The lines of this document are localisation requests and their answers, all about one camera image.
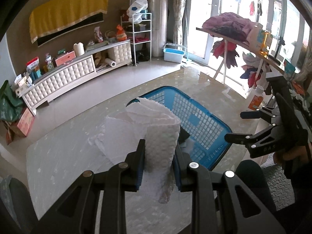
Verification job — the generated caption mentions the white paper towel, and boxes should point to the white paper towel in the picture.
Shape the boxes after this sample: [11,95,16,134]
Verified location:
[88,117,146,164]

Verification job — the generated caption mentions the black square scouring pad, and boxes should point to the black square scouring pad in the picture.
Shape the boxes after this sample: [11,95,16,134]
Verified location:
[178,126,190,144]

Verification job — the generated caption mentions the white quilted fluffy towel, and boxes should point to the white quilted fluffy towel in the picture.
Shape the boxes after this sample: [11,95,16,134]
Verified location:
[126,98,181,204]

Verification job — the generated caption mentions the person hand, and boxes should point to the person hand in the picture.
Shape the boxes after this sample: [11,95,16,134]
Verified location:
[273,146,309,166]

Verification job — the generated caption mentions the orange label bottle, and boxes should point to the orange label bottle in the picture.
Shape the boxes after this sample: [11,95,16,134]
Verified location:
[246,85,264,110]

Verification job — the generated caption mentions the wooden clothes rack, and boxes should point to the wooden clothes rack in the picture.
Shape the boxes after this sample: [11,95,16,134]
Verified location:
[196,27,286,86]

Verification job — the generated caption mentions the pink cardboard box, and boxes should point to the pink cardboard box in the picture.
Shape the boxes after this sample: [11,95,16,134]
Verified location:
[11,107,34,137]

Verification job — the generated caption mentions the pink clothes pile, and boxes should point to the pink clothes pile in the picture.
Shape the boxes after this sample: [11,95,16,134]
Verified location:
[202,12,259,42]

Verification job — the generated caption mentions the green shopping bag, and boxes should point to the green shopping bag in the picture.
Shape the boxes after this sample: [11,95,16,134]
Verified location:
[0,80,25,123]

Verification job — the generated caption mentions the white tufted TV cabinet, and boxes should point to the white tufted TV cabinet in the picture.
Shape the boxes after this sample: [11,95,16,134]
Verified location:
[21,40,132,116]

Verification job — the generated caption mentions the blue white plastic bin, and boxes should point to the blue white plastic bin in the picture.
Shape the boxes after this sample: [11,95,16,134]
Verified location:
[163,43,187,63]

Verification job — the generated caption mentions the paper towel roll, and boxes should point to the paper towel roll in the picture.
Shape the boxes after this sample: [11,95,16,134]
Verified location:
[105,58,116,67]

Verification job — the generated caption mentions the red white snack box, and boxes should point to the red white snack box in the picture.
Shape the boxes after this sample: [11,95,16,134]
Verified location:
[27,57,39,71]

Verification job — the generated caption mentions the pink storage box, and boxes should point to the pink storage box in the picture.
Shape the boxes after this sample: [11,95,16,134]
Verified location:
[55,51,76,66]

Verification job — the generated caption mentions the white plastic jug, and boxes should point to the white plastic jug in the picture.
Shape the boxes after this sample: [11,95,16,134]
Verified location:
[73,42,85,57]

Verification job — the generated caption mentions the patterned window curtain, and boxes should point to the patterned window curtain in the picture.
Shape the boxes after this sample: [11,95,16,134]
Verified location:
[169,0,187,45]

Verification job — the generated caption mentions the white metal shelf rack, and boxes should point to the white metal shelf rack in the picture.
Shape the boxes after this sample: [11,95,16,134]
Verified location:
[121,10,152,66]

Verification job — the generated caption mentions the orange snack bag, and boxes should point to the orange snack bag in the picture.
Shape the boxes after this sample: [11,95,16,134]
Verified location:
[116,24,128,42]

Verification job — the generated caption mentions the yellow cloth covered television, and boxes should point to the yellow cloth covered television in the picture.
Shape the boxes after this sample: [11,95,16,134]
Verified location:
[29,0,108,43]

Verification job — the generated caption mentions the standing air conditioner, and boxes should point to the standing air conditioner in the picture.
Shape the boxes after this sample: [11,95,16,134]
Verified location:
[148,0,168,60]

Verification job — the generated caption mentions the white bags on shelf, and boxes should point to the white bags on shelf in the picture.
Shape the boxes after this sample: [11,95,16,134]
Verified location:
[126,0,148,24]

